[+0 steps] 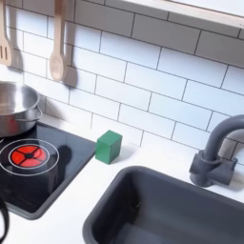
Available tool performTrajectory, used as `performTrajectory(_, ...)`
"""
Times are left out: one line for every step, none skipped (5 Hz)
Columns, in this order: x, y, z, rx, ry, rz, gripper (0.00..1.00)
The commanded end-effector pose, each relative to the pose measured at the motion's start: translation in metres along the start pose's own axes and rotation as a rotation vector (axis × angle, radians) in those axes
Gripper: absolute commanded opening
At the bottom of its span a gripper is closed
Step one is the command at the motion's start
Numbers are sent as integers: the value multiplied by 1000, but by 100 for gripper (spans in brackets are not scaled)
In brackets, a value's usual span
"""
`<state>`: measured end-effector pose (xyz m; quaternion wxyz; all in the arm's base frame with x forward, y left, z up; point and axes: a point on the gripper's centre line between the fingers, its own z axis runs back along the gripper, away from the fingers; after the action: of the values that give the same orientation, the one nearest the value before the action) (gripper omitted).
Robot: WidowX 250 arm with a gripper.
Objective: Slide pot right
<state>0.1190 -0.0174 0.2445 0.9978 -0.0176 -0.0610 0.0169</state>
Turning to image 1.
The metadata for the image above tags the steel pot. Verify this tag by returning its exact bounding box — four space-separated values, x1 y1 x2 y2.
0 80 44 138

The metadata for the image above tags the green block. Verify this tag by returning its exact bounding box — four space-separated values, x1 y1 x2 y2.
94 129 123 165

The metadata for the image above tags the white wooden shelf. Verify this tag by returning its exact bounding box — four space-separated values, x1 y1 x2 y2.
122 0 244 30

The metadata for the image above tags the wooden slotted spatula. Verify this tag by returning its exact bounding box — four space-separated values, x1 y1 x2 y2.
0 0 15 68

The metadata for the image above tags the grey tap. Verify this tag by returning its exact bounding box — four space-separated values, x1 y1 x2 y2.
189 114 244 188

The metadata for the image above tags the black stove top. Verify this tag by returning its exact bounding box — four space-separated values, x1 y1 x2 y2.
0 121 97 221

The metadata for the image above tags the thin black cable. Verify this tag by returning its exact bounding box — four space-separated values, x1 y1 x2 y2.
0 197 10 242

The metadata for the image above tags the wooden spoon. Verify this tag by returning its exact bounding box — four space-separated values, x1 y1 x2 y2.
49 0 69 82

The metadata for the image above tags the grey sink basin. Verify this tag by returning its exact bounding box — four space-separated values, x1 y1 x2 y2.
82 165 244 244

